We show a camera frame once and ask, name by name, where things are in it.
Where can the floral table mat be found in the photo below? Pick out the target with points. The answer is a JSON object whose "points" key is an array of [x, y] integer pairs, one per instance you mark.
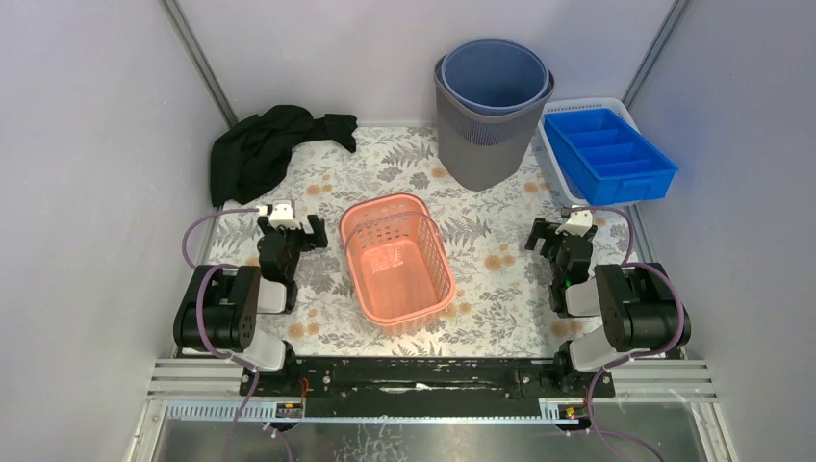
{"points": [[500, 308]]}

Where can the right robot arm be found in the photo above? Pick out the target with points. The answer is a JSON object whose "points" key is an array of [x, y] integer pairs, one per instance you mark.
{"points": [[638, 310]]}

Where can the grey waste bin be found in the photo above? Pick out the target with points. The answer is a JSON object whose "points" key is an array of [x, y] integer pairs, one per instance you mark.
{"points": [[480, 151]]}

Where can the black cloth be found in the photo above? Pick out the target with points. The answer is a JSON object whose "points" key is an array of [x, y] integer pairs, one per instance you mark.
{"points": [[253, 157]]}

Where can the pink plastic basket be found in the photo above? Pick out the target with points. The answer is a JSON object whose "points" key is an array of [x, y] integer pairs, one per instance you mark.
{"points": [[397, 262]]}

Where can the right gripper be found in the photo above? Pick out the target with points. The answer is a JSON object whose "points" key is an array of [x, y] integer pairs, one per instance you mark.
{"points": [[542, 229]]}

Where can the white plastic basket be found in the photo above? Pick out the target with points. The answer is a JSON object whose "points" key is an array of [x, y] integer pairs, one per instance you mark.
{"points": [[568, 194]]}

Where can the blue divided plastic tray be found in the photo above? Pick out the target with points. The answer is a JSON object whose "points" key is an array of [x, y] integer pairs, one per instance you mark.
{"points": [[608, 161]]}

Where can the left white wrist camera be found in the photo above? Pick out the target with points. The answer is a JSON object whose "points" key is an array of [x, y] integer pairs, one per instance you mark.
{"points": [[277, 215]]}

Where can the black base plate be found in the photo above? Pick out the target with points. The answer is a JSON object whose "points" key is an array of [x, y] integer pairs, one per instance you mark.
{"points": [[426, 387]]}

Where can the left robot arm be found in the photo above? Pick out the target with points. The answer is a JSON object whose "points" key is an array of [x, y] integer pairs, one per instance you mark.
{"points": [[219, 310]]}

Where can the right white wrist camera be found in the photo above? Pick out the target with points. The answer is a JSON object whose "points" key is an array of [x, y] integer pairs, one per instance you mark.
{"points": [[577, 221]]}

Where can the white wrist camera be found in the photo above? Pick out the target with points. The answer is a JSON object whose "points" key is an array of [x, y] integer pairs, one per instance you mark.
{"points": [[577, 221], [277, 215]]}

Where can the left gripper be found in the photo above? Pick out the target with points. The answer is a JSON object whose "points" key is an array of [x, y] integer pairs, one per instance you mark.
{"points": [[292, 234]]}

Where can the blue inner bucket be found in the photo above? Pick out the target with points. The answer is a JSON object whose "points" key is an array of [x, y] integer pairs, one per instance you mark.
{"points": [[495, 77]]}

